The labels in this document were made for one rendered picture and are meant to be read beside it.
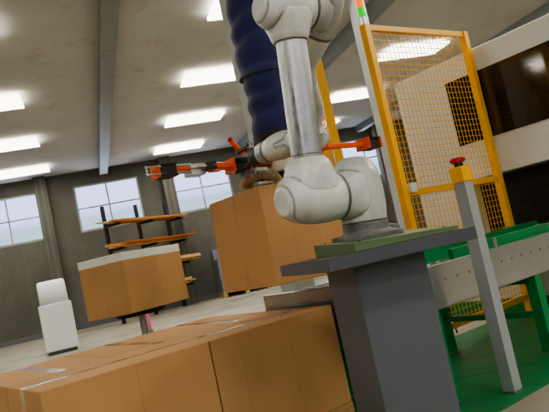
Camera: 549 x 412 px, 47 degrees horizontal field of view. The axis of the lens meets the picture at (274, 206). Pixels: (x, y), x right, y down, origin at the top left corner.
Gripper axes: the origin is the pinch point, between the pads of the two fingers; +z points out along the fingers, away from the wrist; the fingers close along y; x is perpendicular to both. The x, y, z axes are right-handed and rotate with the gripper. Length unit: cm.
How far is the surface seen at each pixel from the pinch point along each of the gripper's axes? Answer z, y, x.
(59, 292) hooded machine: 794, 25, 175
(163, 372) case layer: -20, 71, -60
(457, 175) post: -50, 24, 81
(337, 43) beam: 463, -265, 570
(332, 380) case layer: -20, 95, 11
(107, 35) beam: 458, -260, 179
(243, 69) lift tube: 0.5, -43.2, 16.2
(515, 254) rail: -35, 66, 134
